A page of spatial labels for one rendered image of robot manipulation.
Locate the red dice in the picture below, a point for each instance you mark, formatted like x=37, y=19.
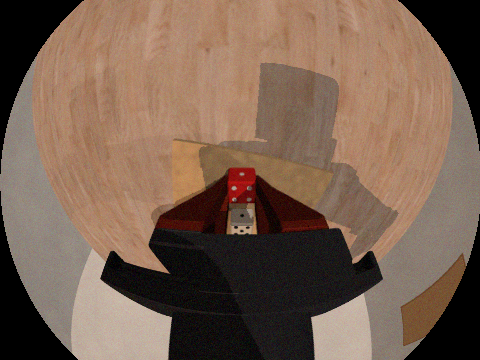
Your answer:
x=241, y=185

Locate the beige die with black pips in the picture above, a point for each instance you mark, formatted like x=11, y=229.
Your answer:
x=241, y=221

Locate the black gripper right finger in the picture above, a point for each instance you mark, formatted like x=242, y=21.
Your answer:
x=283, y=214

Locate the orange flat mat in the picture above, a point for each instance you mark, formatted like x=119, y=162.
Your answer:
x=196, y=166

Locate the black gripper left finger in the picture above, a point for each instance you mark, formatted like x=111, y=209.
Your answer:
x=200, y=213

